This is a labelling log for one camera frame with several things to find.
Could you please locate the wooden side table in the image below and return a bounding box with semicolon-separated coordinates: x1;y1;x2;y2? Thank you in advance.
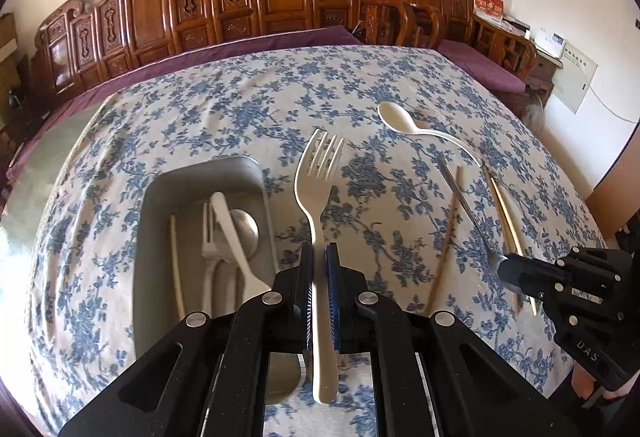
524;37;564;104

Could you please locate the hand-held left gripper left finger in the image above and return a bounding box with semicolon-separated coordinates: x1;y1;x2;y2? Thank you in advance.
57;242;315;437

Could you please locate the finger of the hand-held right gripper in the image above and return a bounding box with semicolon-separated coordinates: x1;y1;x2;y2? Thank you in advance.
500;253;564;281
498;264;552;301

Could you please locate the white plastic fork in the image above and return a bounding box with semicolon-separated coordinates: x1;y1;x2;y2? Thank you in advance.
200;201;222;319

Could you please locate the white wall panel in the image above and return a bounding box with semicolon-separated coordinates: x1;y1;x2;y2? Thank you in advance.
550;43;600;114

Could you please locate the clear plastic bag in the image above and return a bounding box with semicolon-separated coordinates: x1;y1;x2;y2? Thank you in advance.
522;89;549;138

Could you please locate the grey metal tray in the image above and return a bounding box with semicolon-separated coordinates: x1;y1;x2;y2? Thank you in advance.
132;156;304;406

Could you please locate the red gift box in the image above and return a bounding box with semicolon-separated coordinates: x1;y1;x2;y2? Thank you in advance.
472;0;505;26

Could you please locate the metal spoon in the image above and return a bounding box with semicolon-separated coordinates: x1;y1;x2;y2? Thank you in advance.
229;209;260;310

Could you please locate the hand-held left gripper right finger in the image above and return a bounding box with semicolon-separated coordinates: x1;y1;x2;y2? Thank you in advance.
325;243;582;437

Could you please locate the blue floral tablecloth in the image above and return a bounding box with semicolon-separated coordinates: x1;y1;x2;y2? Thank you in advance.
27;45;609;437

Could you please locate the cardboard box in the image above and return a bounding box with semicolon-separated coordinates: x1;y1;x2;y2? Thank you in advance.
0;12;19;64

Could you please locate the white wall cable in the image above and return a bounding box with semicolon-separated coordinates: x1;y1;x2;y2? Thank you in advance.
590;84;640;124

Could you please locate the cream plastic spoon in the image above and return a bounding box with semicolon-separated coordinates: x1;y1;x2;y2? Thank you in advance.
377;101;484;168

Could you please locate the white desk device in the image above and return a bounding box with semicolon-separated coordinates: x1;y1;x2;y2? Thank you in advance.
532;30;569;58

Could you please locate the person's right hand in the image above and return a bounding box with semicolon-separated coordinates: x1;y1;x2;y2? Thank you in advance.
571;357;626;402

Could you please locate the cream plastic fork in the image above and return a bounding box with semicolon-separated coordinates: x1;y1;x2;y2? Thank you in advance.
293;128;346;406

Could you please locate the white plastic spoon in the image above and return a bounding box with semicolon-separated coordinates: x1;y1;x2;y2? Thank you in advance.
209;191;272;304

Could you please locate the metal fork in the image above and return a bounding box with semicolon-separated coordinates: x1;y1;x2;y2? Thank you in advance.
438;160;511;281

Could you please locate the purple armchair cushion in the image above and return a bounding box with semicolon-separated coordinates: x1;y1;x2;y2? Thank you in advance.
437;39;529;93

